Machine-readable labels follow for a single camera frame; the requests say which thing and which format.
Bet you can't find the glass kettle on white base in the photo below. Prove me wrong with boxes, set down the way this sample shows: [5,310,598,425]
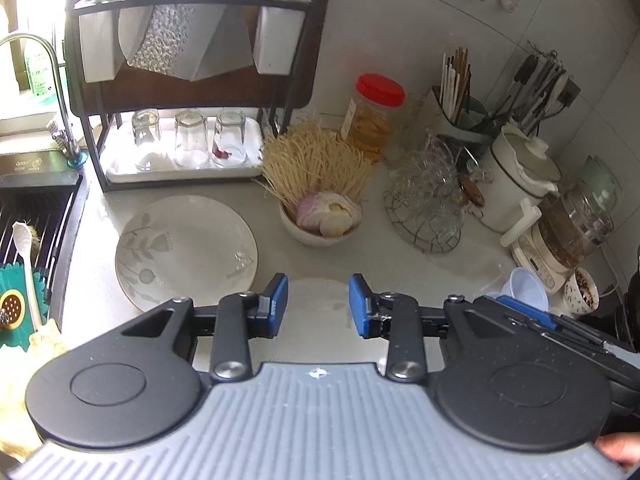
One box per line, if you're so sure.
[500,179,617,295]

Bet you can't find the red-lidded clear jar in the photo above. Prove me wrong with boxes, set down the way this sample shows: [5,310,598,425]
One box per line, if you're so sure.
[339,73,406,162]

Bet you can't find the black metal dish rack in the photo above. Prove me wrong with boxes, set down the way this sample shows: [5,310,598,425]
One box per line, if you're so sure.
[64,0,337,194]

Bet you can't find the clear drinking glass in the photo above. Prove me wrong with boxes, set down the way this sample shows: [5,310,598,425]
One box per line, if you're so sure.
[212,108,248,169]
[173,108,210,170]
[132,108,164,171]

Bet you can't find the white plastic spoon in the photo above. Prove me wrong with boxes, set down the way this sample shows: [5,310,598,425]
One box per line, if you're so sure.
[12,221,44,334]

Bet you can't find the white electric pot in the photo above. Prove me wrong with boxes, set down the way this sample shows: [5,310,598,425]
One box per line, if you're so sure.
[467,122,564,234]

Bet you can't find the green bottle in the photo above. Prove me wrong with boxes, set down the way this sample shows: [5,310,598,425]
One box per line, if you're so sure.
[22,35,57,99]

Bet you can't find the peeled red onion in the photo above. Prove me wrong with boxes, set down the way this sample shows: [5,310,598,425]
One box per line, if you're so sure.
[296,190,362,237]

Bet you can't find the chrome faucet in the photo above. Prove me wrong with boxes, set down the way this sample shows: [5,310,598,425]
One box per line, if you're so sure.
[0,32,87,167]

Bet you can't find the green flower-shaped sponge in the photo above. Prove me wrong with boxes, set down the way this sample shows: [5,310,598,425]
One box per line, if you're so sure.
[0,259,52,349]

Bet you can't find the row of hanging kitchen utensils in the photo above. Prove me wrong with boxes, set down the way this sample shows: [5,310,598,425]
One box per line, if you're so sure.
[499,47,584,132]

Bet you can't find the yellow cloth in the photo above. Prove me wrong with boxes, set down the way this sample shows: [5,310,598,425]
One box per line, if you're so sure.
[0,329,72,462]

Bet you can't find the patterned bowl with chili residue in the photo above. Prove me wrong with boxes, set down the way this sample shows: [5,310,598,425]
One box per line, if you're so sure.
[562,265,601,316]

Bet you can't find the white drip tray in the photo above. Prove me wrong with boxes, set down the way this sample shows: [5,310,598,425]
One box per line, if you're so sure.
[99,115,266,185]

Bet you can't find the bundle of dried noodles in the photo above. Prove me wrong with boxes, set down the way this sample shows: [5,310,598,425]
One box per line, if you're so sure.
[254,122,377,207]

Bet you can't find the person's right hand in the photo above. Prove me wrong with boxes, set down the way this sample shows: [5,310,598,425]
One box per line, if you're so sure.
[596,432,640,472]

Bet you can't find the dark cooking pot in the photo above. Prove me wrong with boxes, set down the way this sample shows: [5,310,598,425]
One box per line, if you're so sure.
[620,252,640,311]

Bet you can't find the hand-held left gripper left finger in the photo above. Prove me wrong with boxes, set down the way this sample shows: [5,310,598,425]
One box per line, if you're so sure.
[114,273,290,382]

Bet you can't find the black induction cooker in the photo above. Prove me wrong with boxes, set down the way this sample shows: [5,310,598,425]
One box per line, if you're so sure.
[590,307,640,350]

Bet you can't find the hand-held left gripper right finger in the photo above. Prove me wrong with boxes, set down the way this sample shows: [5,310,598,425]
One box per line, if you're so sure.
[348,273,522,384]

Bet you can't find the pale green glass container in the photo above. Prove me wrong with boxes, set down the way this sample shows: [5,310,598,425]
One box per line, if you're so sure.
[579,154,624,212]

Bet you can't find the plain white plate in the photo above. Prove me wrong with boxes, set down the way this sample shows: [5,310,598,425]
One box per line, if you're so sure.
[117,7,152,69]

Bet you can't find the white leaf-pattern plate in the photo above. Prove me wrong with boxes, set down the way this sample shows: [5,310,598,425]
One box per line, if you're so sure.
[114,194,260,314]

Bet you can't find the green and white chopstick holder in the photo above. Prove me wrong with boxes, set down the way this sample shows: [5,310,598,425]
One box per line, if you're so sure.
[430,84,497,147]

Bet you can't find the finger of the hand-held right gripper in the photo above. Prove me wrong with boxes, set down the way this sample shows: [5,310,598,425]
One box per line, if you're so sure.
[472,294,608,350]

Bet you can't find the bunch of chopsticks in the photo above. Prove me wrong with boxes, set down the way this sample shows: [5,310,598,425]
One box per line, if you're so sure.
[439,47,474,126]

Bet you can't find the black sink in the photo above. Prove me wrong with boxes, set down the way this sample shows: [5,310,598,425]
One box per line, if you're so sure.
[0,152,84,332]

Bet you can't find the small bluish white bowl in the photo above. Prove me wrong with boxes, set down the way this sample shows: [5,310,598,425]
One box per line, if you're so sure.
[501,267,551,312]

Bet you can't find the white utensil caddy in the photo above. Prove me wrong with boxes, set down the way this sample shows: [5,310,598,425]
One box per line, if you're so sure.
[252,0,306,74]
[77,9,127,84]

